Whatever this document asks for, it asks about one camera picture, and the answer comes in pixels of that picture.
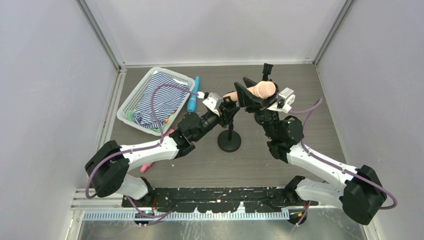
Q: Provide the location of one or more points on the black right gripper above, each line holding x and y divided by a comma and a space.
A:
257, 104

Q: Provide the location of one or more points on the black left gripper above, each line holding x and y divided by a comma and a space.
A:
226, 111

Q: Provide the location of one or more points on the beige microphone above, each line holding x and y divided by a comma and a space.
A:
263, 90

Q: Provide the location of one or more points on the black microphone stand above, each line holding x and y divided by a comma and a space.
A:
228, 140
266, 72

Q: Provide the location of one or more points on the pink microphone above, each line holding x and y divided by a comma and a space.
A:
146, 166

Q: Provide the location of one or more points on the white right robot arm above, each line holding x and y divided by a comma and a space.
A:
355, 190

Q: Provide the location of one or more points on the blue microphone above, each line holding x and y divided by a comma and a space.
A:
192, 101

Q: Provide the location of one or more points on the blue striped cloth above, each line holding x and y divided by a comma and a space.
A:
162, 97

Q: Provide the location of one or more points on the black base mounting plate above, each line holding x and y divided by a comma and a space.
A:
219, 199

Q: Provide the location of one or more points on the green cloth in basket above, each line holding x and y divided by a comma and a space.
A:
130, 115

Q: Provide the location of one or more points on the white plastic basket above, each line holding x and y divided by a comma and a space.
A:
135, 96

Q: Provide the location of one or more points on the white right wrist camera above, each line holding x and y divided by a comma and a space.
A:
283, 102

